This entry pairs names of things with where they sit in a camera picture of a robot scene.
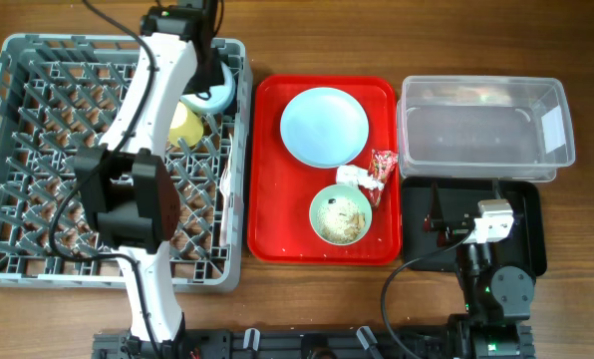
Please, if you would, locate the pale blue bowl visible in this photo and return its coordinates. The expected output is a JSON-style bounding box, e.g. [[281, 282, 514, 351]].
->
[[180, 63, 236, 115]]

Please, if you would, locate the yellow plastic cup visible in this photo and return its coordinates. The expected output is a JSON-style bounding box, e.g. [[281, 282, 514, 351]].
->
[[168, 102, 204, 148]]

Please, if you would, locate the green bowl with rice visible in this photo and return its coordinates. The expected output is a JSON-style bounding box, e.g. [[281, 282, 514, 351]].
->
[[309, 184, 373, 246]]

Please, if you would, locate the light blue plate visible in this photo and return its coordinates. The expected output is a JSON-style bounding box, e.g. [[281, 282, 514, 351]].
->
[[280, 87, 370, 169]]

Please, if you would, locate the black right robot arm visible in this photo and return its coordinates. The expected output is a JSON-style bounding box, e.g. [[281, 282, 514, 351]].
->
[[424, 184, 535, 358]]

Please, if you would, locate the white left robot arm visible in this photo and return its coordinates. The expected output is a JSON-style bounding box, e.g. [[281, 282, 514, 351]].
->
[[74, 1, 224, 358]]

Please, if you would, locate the grey dishwasher rack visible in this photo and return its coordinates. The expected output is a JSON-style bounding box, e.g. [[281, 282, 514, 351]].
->
[[0, 34, 253, 293]]

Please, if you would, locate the black plastic bin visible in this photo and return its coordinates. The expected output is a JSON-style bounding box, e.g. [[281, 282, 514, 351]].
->
[[401, 177, 547, 276]]

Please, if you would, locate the red snack wrapper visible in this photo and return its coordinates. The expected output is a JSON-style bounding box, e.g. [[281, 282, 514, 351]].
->
[[368, 150, 399, 207]]

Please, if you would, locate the crumpled white napkin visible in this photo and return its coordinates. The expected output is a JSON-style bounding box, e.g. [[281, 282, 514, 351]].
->
[[336, 165, 385, 189]]

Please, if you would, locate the white plastic fork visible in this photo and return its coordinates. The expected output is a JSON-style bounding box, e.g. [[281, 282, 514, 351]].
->
[[219, 136, 233, 246]]

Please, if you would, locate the clear plastic bin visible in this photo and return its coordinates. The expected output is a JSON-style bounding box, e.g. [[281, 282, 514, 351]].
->
[[397, 76, 576, 182]]

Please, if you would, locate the red plastic tray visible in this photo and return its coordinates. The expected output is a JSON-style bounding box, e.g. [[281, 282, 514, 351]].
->
[[247, 75, 403, 265]]

